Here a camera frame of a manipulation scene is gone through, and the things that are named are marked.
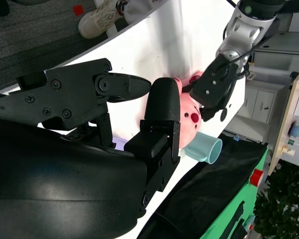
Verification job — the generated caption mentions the black backdrop cloth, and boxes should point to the black backdrop cloth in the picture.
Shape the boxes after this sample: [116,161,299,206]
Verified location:
[139,131,269,239]

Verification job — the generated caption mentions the green cloth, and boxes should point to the green cloth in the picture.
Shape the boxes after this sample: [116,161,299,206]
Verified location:
[199,146,270,239]

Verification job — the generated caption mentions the purple plastic plate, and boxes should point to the purple plastic plate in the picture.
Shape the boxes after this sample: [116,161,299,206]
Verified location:
[112,137,128,151]

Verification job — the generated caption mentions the pink plush beaver doll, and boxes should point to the pink plush beaver doll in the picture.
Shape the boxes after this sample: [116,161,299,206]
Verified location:
[173,71,206,150]

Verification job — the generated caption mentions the teal plastic mug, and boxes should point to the teal plastic mug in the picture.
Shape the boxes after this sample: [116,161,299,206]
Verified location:
[183,131,223,165]

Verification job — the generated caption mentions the white cabinet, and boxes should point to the white cabinet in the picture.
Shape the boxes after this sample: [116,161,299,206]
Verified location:
[236,79,294,125]

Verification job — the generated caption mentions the wooden board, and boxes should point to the wooden board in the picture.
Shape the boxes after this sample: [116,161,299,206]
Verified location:
[268,64,299,176]

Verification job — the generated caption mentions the white sneaker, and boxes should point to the white sneaker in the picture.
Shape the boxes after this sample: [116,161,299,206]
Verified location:
[78,0,129,39]

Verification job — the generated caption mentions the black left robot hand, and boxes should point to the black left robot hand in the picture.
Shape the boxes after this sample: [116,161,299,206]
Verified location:
[181,56,238,122]

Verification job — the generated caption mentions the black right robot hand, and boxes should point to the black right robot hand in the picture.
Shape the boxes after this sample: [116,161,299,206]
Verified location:
[0,58,182,239]

